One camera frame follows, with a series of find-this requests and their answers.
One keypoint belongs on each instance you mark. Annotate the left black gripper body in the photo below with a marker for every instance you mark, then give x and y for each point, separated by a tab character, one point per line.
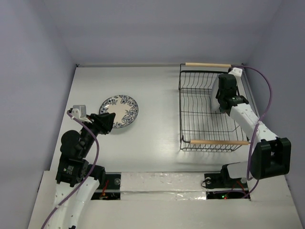
97	124

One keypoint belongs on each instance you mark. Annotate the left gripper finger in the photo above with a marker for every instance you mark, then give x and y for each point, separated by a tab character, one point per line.
106	117
106	126

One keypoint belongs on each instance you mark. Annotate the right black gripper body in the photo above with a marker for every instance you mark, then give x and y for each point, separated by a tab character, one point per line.
224	97

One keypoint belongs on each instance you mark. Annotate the blue patterned plate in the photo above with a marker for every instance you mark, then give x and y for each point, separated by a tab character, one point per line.
125	108

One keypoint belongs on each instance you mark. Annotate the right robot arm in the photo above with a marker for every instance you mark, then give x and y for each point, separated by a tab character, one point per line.
269	155

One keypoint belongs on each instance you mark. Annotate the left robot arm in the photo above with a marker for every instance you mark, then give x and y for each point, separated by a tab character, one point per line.
76	178

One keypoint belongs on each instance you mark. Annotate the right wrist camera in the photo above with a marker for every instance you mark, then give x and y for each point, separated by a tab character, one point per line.
237	72

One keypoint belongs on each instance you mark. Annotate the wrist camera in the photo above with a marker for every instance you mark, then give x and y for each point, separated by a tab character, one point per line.
79	111
237	72

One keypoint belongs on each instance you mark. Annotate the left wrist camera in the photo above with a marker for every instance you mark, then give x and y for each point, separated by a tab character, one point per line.
79	111

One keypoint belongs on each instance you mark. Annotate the black wire dish rack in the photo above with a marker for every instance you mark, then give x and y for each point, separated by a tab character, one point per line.
201	128

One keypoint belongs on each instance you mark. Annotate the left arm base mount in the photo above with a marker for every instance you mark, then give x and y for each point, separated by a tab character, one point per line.
110	189

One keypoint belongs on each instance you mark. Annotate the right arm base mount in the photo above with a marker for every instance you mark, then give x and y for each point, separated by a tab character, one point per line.
220	186

